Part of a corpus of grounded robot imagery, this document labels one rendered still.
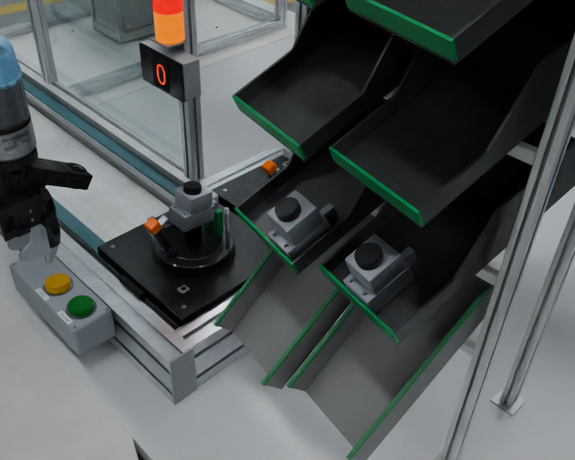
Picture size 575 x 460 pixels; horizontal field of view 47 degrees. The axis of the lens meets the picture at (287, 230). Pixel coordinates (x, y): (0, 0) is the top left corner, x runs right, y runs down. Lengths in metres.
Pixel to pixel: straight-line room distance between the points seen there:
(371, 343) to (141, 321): 0.38
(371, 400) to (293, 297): 0.18
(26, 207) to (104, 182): 0.48
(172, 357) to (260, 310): 0.15
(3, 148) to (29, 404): 0.41
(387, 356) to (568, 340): 0.49
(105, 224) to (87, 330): 0.31
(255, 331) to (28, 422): 0.37
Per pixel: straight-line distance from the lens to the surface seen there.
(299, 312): 0.93
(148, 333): 1.04
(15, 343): 1.22
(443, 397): 1.12
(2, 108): 0.92
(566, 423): 1.15
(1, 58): 0.90
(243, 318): 0.98
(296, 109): 0.75
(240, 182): 1.32
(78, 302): 1.09
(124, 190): 1.42
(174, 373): 1.02
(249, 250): 1.16
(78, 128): 1.60
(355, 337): 0.90
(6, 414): 1.13
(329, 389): 0.90
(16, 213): 0.99
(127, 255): 1.17
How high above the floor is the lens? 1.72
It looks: 39 degrees down
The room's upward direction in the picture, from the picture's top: 3 degrees clockwise
